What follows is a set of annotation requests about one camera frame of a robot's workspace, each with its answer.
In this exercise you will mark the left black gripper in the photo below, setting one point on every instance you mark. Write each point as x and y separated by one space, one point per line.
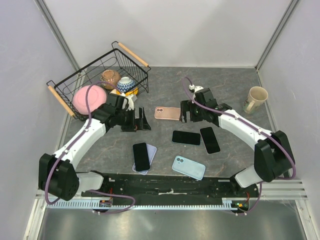
141 122

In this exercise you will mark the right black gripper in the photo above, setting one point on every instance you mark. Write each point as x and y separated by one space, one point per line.
186 106

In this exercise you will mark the pink phone case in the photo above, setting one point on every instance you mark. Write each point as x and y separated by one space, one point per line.
167 113

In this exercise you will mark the teal edged phone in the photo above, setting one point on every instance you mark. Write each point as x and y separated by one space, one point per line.
186 138

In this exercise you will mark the pink edged black phone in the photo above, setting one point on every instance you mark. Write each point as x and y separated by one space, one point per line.
210 141

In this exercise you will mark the light blue phone case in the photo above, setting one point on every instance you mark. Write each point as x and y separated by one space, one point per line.
189 167

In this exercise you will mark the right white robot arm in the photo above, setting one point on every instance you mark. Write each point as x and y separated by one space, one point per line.
273 156

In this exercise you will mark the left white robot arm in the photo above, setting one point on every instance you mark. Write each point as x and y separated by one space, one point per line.
57 174

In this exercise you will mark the lavender phone case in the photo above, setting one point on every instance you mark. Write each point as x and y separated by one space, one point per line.
151 154

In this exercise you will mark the blue edged black phone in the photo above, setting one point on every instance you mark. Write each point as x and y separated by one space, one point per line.
141 157

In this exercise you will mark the blue patterned bowl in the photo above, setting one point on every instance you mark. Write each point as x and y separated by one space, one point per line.
125 84

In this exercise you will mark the pink plate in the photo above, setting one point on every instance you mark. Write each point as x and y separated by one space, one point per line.
96 97

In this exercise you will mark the brown ceramic bowl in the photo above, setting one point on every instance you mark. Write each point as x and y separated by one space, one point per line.
110 78

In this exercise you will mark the cream mug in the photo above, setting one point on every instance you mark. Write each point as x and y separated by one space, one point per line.
256 97

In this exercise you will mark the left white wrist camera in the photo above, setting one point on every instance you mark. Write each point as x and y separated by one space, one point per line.
128 103

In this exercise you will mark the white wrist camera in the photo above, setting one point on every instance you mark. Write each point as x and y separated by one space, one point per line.
194 88
128 103

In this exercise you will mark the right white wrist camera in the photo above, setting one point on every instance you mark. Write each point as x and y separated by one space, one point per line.
194 88

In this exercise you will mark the black wire basket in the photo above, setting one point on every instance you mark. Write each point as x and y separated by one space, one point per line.
120 59

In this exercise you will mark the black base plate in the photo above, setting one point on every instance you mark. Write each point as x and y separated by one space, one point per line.
160 190

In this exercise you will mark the grey cable duct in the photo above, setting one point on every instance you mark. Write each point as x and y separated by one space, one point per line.
99 203

